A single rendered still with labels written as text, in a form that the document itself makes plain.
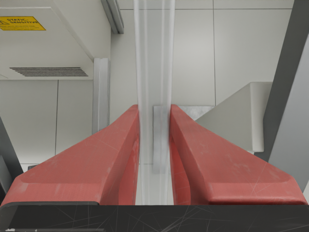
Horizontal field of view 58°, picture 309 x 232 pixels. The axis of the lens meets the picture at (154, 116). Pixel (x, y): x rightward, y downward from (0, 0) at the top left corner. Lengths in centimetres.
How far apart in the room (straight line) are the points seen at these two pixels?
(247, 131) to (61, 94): 93
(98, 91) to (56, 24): 23
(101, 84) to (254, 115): 57
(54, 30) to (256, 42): 79
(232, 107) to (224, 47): 85
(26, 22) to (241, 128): 47
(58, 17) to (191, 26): 68
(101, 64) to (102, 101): 10
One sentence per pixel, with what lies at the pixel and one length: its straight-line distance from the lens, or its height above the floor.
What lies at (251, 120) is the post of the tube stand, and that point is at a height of 81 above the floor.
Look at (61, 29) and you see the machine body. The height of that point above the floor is 50.
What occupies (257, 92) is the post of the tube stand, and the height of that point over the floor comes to 81.
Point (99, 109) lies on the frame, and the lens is 76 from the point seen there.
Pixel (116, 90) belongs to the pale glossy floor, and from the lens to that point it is 108.
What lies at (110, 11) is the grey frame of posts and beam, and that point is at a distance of 99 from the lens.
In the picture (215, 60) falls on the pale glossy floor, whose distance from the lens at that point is 112.
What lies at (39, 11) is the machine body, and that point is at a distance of 56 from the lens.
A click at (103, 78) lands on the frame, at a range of 76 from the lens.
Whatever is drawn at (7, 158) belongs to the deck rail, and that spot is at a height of 72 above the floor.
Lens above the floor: 104
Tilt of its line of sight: 84 degrees down
